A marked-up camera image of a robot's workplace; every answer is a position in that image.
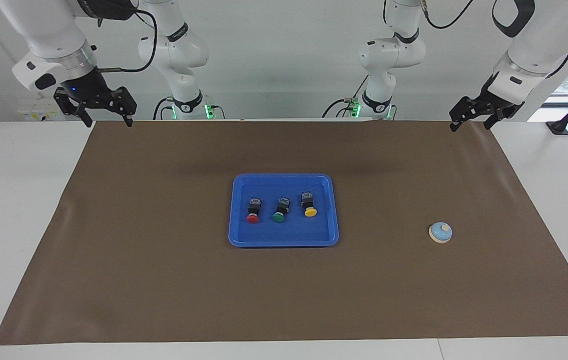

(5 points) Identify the white wall outlet box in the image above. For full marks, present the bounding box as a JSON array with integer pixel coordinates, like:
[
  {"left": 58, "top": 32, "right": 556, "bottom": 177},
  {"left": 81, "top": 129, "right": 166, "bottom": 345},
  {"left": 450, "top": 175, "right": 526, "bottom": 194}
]
[{"left": 18, "top": 97, "right": 64, "bottom": 122}]

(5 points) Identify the blue plastic tray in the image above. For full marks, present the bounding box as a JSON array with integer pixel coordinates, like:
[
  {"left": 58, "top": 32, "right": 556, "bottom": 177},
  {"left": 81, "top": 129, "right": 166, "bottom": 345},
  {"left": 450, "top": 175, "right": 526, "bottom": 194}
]
[{"left": 228, "top": 173, "right": 339, "bottom": 248}]

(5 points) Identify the green push button switch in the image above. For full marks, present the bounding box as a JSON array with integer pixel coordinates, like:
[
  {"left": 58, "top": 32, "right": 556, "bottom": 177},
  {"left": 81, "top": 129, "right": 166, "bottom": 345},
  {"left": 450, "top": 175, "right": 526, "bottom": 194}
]
[{"left": 272, "top": 197, "right": 291, "bottom": 224}]

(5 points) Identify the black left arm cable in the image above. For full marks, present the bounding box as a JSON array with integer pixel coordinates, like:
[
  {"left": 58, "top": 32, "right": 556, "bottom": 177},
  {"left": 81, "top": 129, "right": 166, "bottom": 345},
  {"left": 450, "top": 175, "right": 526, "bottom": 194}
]
[{"left": 421, "top": 0, "right": 474, "bottom": 30}]

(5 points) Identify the yellow push button switch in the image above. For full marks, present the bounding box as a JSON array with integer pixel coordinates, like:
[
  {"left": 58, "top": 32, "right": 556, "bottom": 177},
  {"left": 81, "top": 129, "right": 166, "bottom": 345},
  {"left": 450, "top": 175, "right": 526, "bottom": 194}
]
[{"left": 300, "top": 190, "right": 318, "bottom": 218}]

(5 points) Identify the red push button switch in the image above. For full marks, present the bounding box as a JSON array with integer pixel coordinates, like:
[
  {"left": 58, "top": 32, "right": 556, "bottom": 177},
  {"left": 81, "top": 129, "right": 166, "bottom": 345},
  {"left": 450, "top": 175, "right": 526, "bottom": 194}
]
[{"left": 246, "top": 197, "right": 263, "bottom": 224}]

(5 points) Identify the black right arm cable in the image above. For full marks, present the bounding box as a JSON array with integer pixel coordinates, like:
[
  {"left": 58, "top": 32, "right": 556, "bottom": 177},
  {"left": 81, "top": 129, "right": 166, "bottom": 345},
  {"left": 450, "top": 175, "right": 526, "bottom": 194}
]
[{"left": 96, "top": 7, "right": 159, "bottom": 74}]

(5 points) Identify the light blue call bell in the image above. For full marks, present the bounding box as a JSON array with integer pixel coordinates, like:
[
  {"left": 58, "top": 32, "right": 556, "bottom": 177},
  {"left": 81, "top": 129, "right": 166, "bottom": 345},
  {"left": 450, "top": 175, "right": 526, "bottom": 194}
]
[{"left": 428, "top": 221, "right": 453, "bottom": 245}]

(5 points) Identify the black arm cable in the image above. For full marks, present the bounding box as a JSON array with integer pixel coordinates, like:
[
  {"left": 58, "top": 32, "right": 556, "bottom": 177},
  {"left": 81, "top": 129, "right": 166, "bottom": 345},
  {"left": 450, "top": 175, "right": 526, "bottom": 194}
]
[
  {"left": 96, "top": 7, "right": 159, "bottom": 74},
  {"left": 421, "top": 0, "right": 474, "bottom": 30}
]

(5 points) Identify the brown table mat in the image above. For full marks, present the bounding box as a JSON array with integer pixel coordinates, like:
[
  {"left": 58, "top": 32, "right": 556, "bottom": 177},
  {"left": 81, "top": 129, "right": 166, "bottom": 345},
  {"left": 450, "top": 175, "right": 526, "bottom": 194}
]
[{"left": 0, "top": 120, "right": 568, "bottom": 346}]

